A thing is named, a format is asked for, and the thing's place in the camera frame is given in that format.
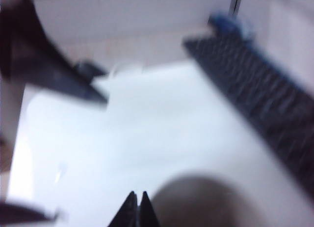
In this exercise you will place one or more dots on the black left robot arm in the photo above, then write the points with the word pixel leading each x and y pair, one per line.
pixel 22 211

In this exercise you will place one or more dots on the blue tissue pack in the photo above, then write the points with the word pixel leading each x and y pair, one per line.
pixel 229 26

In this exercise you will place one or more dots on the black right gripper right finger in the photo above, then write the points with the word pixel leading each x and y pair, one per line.
pixel 148 212

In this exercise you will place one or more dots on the white cup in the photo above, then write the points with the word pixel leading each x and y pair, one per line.
pixel 201 205

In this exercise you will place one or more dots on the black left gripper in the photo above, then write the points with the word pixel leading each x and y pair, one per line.
pixel 29 53

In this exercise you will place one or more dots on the aluminium frame profile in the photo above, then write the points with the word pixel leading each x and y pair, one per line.
pixel 235 4

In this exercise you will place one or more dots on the black computer keyboard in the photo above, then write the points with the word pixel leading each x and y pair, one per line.
pixel 260 99

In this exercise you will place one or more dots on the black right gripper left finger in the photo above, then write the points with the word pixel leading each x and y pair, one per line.
pixel 128 212

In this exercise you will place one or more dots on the white board mat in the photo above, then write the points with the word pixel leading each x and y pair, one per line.
pixel 152 129

